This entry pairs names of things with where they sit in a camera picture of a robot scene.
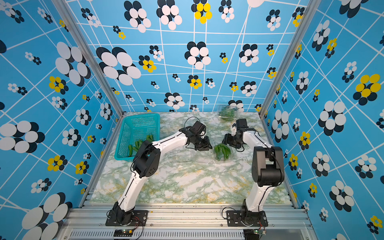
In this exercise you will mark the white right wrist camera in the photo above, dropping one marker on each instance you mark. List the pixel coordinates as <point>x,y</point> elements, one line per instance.
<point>233,130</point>

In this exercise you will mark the clear clamshell with peppers back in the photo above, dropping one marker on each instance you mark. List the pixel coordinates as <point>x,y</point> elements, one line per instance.
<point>228,113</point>

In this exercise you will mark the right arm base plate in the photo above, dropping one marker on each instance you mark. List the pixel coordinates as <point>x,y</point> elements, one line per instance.
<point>232,217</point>

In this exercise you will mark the green peppers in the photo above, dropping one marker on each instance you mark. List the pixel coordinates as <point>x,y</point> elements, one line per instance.
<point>136,146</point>

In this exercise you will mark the clear clamshell with peppers front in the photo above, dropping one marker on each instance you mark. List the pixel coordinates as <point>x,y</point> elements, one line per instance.
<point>192,156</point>

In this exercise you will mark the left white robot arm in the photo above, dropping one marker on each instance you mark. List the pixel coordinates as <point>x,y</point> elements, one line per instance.
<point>146,163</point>

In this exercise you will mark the aluminium frame post left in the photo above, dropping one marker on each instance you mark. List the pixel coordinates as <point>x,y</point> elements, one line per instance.
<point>81,42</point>

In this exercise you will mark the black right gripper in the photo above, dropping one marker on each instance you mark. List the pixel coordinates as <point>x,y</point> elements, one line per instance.
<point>227,140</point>

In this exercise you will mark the teal plastic basket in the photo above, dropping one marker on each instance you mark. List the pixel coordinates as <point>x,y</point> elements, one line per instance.
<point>136,128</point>

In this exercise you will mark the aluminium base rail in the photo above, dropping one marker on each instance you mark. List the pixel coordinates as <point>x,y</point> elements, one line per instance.
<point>186,221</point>

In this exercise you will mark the clear clamshell with peppers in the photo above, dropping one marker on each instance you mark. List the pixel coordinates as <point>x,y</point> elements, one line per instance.
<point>228,113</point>
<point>192,156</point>
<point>223,152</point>

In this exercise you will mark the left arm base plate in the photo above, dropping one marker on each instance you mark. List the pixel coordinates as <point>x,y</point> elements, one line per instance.
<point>137,218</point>

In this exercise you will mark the left controller board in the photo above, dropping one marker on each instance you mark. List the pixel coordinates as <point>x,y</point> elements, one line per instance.
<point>123,234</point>

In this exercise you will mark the aluminium frame post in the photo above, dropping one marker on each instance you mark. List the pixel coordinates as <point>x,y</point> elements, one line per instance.
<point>310,11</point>
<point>81,42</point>

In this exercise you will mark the aluminium frame post right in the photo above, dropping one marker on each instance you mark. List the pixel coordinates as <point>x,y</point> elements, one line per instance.
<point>310,11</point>

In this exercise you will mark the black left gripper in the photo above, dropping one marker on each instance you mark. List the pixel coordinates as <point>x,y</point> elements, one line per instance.
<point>206,146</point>

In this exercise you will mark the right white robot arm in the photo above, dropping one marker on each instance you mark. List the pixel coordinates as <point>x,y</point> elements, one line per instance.
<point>266,169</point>

